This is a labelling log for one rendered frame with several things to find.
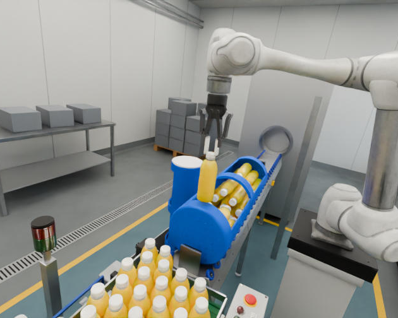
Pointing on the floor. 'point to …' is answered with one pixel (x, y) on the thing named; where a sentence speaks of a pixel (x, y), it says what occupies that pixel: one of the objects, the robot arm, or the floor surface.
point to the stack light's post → (51, 286)
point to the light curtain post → (297, 174)
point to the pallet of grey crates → (182, 129)
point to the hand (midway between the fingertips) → (211, 146)
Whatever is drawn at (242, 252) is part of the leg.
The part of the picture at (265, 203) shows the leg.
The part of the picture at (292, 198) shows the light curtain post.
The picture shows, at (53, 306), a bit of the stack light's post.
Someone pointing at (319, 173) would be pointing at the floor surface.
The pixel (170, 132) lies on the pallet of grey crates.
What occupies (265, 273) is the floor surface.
